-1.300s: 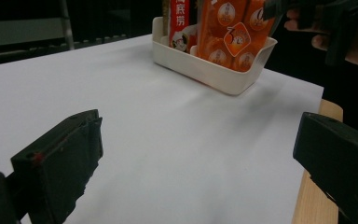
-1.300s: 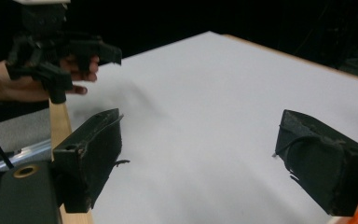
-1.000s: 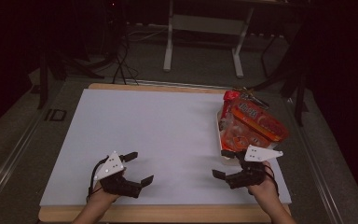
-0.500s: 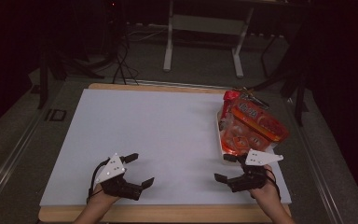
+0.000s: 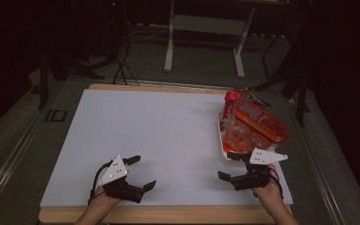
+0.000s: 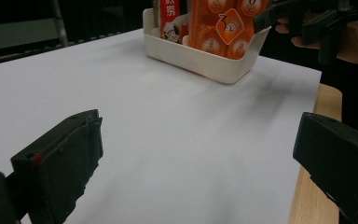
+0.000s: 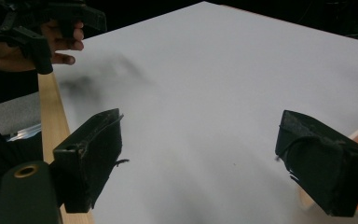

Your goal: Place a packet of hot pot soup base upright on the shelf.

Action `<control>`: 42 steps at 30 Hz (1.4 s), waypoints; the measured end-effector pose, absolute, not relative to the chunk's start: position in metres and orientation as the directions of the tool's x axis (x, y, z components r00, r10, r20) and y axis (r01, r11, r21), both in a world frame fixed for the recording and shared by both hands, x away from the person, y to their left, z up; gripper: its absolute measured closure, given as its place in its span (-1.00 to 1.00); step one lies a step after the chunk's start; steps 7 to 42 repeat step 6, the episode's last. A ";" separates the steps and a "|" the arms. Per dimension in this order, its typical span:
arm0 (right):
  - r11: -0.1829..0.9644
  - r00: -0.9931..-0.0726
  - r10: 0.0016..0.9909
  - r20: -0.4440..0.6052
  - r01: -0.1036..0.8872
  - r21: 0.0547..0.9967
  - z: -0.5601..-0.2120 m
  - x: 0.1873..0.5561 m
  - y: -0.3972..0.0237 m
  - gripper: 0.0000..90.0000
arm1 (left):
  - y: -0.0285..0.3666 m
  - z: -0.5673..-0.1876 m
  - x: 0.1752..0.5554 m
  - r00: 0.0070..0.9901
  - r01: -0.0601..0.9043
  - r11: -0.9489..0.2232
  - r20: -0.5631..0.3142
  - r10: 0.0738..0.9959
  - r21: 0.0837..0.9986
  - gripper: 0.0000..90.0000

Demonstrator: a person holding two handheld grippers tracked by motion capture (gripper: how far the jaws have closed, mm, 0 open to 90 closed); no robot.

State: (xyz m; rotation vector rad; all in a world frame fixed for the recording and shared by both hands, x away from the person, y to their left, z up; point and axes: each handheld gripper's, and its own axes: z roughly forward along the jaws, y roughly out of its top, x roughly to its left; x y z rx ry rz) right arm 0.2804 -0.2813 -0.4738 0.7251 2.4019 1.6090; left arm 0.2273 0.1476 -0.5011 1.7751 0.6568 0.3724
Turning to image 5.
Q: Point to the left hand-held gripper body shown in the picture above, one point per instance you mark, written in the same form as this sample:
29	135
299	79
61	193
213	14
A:
118	184

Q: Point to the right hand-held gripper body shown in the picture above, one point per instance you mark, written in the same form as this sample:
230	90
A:
256	176

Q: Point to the white plastic storage basket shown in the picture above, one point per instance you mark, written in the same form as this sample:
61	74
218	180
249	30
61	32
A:
224	153

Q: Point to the clear and orange packet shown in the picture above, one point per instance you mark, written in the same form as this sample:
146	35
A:
240	137

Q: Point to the red and black sauce packet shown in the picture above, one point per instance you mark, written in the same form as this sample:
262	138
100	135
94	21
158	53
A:
231	98

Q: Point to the gold foil packet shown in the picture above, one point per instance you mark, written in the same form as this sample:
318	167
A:
256	99

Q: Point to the person's right hand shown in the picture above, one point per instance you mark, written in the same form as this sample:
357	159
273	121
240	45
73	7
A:
272	190

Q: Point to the person's left hand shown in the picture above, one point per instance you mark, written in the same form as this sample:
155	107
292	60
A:
103	200

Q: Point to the black metal stand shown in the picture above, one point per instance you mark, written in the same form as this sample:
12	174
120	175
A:
300	103
43	87

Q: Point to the white metal-legged desk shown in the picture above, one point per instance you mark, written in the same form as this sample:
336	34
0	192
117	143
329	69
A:
206	25

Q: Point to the metal floor rail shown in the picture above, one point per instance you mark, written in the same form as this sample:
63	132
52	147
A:
322	187
12	153

